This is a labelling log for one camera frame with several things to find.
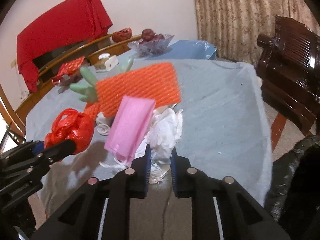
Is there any beige patterned curtain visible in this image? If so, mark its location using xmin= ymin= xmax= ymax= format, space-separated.
xmin=191 ymin=0 xmax=320 ymax=63

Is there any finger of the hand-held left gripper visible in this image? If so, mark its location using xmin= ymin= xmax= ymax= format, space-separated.
xmin=0 ymin=141 xmax=45 ymax=167
xmin=0 ymin=139 xmax=77 ymax=195

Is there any white tissue box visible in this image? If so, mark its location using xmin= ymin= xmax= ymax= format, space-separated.
xmin=94 ymin=53 xmax=118 ymax=70

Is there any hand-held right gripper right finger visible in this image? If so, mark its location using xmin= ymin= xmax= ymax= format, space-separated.
xmin=170 ymin=149 xmax=292 ymax=240

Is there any curved wooden bench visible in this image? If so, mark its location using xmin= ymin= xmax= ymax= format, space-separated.
xmin=0 ymin=34 xmax=143 ymax=137

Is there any small orange foam net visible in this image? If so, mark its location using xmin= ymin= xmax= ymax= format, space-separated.
xmin=84 ymin=102 xmax=102 ymax=125

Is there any black trash bag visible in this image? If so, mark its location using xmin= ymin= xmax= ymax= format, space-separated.
xmin=265 ymin=135 xmax=320 ymax=240

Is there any red cloth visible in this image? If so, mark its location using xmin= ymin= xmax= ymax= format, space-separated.
xmin=16 ymin=0 xmax=113 ymax=93

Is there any glass fruit bowl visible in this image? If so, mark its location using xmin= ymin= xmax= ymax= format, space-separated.
xmin=127 ymin=34 xmax=175 ymax=57

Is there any large dark red apple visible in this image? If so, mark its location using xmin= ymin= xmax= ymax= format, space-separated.
xmin=142 ymin=29 xmax=155 ymax=41

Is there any red plastic bag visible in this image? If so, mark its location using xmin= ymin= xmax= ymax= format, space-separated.
xmin=44 ymin=108 xmax=95 ymax=155

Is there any white foam net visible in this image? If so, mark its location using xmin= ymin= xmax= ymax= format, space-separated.
xmin=96 ymin=112 xmax=112 ymax=136

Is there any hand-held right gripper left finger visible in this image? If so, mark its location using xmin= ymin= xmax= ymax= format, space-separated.
xmin=31 ymin=144 xmax=152 ymax=240

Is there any white plastic bag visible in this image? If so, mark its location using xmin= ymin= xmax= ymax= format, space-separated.
xmin=136 ymin=106 xmax=184 ymax=183

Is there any dark wooden chair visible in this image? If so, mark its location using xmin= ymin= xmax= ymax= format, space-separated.
xmin=255 ymin=15 xmax=320 ymax=150

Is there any light blue blanket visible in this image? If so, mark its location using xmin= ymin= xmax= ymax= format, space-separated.
xmin=25 ymin=47 xmax=273 ymax=218

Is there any large orange foam net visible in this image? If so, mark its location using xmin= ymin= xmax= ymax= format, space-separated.
xmin=96 ymin=62 xmax=182 ymax=118

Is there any blue plate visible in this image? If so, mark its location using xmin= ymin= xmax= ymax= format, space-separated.
xmin=146 ymin=39 xmax=217 ymax=60

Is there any orange red crumpled bag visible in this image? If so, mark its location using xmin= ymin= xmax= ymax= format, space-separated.
xmin=112 ymin=27 xmax=133 ymax=43

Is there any shiny red snack packet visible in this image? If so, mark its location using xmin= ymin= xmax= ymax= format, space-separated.
xmin=52 ymin=56 xmax=86 ymax=84

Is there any pink foam bag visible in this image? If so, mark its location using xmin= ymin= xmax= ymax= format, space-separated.
xmin=104 ymin=95 xmax=157 ymax=167

